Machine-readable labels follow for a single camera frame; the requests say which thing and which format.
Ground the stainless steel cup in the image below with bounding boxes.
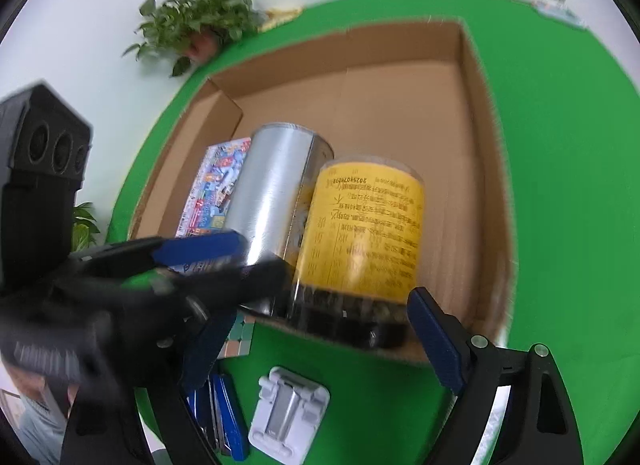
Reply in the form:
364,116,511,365
222,123,335,318

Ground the large-leaf green plant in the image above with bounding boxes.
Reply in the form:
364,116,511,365
72,202,101,251

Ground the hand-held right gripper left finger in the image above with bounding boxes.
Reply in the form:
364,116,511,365
61,307,238,465

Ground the potted plant in terracotta pot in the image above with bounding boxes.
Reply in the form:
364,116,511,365
122,0,266,78

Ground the yellow paper scrap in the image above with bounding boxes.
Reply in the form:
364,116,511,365
262,6,306,28

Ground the yellow label tea canister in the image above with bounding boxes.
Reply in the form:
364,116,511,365
287,159,426,351

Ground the person's grey clothing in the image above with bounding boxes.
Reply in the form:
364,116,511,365
17,385,71,463

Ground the large cardboard box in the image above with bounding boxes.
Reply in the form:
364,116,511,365
129,19,516,368

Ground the pastel puzzle cube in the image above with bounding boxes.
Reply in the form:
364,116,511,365
217,310,256,358

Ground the colourful printed box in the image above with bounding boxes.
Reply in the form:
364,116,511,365
175,137,253,276

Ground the grey folding phone stand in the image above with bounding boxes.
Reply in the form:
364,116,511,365
248,366,331,462

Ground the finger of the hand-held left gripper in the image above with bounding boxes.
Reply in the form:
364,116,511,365
72,229,247,277
114,259,292,319

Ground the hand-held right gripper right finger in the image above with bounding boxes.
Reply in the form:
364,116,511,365
407,287,583,465

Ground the white remote control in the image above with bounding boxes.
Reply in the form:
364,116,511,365
532,1,586,30

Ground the blue stapler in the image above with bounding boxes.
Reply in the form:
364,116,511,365
187,372,251,461

